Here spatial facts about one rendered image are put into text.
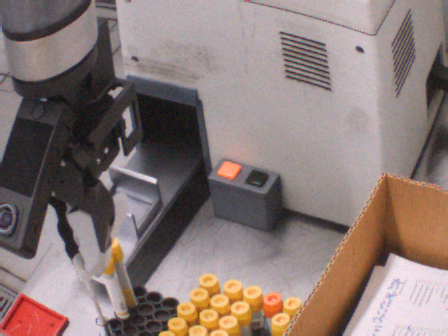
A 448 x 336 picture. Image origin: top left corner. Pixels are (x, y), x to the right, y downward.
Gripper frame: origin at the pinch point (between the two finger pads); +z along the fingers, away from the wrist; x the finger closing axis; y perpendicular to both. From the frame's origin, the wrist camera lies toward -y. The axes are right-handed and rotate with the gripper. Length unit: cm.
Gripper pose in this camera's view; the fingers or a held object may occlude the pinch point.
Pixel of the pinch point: (82, 266)
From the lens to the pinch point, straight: 86.4
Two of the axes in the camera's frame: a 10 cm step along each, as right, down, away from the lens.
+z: 1.0, 7.2, 6.9
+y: 4.6, -6.5, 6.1
